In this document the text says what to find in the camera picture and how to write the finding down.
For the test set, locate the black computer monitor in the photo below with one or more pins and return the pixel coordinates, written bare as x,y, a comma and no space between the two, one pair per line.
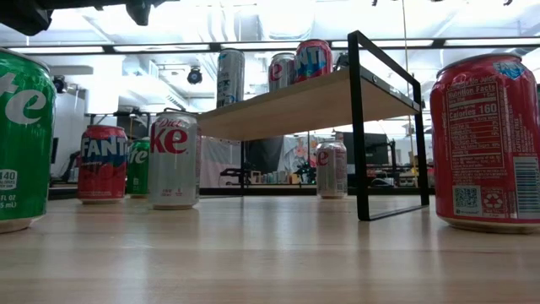
365,148

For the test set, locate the white curtain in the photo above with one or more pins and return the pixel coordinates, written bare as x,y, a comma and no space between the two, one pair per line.
217,164

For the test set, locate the silver Diet Coke can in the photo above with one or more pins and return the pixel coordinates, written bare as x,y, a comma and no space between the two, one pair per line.
331,169
174,169
280,72

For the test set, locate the red Fanta can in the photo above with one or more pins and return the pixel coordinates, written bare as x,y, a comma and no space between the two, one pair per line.
485,148
313,59
102,169

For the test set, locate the white blue Celsius can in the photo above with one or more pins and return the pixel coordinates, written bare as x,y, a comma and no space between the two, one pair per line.
230,76

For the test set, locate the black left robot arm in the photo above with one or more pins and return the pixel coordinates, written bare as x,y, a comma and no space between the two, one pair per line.
21,14

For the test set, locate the black metal table frame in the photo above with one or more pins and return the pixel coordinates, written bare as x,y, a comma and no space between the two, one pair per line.
253,192

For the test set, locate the green Sprite can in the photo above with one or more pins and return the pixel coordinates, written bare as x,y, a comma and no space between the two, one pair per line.
25,148
139,169

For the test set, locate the black ceiling camera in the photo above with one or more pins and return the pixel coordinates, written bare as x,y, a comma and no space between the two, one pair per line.
59,84
194,76

